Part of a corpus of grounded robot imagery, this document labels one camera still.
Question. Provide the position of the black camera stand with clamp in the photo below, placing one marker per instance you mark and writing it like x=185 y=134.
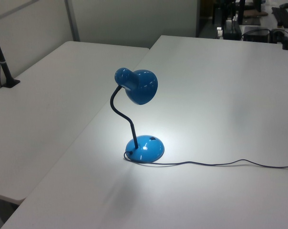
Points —
x=3 y=65

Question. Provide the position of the black box device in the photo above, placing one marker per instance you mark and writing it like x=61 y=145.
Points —
x=256 y=36

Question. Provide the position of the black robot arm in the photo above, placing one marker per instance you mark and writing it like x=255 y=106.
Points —
x=241 y=10

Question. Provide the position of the blue desk lamp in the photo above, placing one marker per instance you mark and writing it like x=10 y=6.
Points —
x=144 y=83

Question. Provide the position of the dark background rack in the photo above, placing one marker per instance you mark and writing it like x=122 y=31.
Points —
x=219 y=10

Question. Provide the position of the black flat slanted board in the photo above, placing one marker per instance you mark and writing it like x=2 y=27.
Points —
x=283 y=15

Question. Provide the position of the brown flat object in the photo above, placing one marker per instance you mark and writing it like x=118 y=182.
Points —
x=254 y=13

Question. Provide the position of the grey partition frame post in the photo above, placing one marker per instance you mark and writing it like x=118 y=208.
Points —
x=72 y=21

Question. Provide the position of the dark robot gripper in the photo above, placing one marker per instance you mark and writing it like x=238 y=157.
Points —
x=232 y=26

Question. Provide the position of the small white bracket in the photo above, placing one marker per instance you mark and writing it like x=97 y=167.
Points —
x=219 y=32

